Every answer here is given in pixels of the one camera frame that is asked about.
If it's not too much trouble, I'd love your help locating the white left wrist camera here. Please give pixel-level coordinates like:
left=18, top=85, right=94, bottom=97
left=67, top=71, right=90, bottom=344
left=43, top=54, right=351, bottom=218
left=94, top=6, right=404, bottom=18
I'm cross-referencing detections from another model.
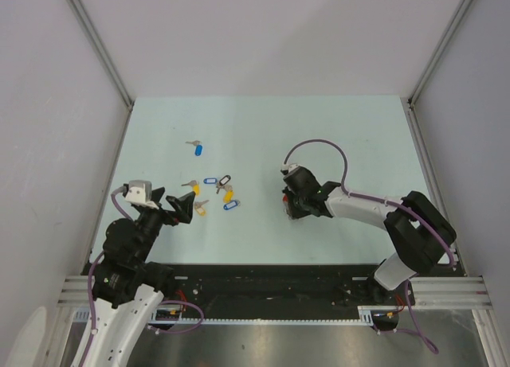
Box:
left=124, top=180, right=156, bottom=209

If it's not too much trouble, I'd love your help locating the red-handled metal key organizer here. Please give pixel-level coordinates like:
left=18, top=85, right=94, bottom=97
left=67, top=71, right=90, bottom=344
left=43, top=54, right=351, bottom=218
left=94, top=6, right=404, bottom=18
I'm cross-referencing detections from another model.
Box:
left=282, top=195, right=297, bottom=220

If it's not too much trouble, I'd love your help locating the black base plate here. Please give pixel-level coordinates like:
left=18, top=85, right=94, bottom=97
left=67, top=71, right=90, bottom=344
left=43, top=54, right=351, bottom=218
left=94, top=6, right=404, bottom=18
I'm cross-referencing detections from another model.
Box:
left=81, top=259, right=467, bottom=320

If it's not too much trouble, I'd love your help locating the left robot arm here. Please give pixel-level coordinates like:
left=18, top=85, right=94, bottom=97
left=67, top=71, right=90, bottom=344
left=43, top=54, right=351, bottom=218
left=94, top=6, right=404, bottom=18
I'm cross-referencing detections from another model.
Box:
left=72, top=180, right=196, bottom=366

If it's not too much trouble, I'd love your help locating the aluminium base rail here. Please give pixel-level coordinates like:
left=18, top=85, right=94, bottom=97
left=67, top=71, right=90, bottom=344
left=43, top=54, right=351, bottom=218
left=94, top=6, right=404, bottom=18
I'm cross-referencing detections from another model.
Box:
left=410, top=277, right=492, bottom=310

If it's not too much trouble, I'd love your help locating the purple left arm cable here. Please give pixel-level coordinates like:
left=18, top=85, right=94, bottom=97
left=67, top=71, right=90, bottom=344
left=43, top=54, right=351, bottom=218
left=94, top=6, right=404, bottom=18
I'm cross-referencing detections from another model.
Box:
left=70, top=187, right=206, bottom=367

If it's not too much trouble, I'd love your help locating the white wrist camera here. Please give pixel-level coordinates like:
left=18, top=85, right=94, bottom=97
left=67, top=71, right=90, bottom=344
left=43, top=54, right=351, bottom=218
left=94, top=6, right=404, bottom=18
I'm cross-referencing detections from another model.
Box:
left=124, top=180, right=156, bottom=209
left=280, top=163, right=300, bottom=175

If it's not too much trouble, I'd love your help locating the aluminium frame post right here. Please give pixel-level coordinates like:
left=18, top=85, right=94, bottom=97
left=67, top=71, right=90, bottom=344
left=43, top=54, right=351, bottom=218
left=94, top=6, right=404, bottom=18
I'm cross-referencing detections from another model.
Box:
left=406, top=0, right=476, bottom=108

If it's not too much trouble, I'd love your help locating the yellow tag key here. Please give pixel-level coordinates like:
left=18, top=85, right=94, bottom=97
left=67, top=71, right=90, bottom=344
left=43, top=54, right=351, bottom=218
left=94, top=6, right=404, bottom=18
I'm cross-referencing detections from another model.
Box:
left=194, top=200, right=209, bottom=217
left=216, top=184, right=233, bottom=204
left=182, top=180, right=200, bottom=196

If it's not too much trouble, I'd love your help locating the black key tag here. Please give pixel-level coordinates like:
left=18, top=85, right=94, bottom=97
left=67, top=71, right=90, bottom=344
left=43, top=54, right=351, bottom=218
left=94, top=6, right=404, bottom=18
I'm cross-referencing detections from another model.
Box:
left=218, top=174, right=231, bottom=187

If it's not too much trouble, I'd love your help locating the aluminium frame post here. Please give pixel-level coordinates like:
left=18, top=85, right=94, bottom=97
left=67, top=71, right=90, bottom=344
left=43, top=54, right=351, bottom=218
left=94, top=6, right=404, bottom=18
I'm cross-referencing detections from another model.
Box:
left=66, top=0, right=134, bottom=111
left=406, top=0, right=476, bottom=108

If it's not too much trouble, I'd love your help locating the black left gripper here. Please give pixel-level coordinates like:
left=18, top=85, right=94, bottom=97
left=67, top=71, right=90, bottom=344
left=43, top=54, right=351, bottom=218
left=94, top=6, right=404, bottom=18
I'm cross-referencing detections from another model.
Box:
left=135, top=186, right=194, bottom=262

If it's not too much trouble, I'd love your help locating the white slotted cable duct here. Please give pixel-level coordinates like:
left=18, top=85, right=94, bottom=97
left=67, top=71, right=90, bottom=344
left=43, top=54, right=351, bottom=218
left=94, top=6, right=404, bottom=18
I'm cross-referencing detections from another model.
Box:
left=71, top=307, right=378, bottom=328

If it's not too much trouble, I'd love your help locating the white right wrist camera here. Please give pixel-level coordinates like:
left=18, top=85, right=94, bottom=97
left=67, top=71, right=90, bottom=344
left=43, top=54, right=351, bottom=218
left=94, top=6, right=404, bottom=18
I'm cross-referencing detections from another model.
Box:
left=280, top=163, right=300, bottom=175

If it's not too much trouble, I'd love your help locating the blue white key tag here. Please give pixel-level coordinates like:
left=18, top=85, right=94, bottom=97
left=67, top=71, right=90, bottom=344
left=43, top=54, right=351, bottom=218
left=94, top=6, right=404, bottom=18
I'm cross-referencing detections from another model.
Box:
left=203, top=178, right=218, bottom=185

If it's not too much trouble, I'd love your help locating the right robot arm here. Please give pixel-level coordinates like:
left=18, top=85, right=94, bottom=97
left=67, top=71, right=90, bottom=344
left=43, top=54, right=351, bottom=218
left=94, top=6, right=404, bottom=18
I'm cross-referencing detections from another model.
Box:
left=280, top=164, right=457, bottom=304

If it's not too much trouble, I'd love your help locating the blue tag key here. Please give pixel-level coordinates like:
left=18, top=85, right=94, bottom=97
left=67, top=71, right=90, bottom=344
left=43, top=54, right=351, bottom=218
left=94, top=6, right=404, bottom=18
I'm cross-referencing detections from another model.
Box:
left=223, top=200, right=241, bottom=211
left=186, top=140, right=203, bottom=157

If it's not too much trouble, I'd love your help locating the aluminium frame post left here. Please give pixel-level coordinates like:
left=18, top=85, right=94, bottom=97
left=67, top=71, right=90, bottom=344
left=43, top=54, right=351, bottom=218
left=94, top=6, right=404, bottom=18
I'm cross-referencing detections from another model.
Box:
left=66, top=0, right=134, bottom=111

